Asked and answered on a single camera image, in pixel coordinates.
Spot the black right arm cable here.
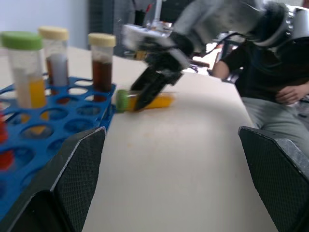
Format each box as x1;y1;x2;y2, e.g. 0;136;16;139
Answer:
204;30;246;54

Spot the cream-capped tube, dark brown liquid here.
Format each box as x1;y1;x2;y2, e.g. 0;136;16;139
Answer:
87;33;117;102

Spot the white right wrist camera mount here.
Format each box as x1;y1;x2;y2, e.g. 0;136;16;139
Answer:
122;23;176;60

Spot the blue test tube rack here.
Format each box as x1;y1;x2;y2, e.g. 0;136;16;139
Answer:
0;76;118;215

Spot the cream-capped tube, grey-brown liquid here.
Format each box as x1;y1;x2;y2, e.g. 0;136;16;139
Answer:
38;26;70;95

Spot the red test tube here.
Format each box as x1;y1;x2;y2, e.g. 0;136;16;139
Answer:
0;103;13;171

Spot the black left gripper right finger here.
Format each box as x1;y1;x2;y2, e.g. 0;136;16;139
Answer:
238;125;309;232

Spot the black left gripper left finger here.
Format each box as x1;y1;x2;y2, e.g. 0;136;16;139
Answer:
0;126;107;232

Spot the black pen holder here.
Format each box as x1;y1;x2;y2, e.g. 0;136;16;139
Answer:
134;9;146;25

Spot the seated person in dark sweater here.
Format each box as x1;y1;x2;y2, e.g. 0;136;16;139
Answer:
211;37;309;136

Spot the green-capped tube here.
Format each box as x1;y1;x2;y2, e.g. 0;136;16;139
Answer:
115;89;175;113
1;31;49;136

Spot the person's bare hand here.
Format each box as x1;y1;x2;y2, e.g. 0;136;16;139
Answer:
275;85;309;105

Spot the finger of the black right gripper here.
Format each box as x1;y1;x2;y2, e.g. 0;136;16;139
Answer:
136;72;170;112
131;68;158;92

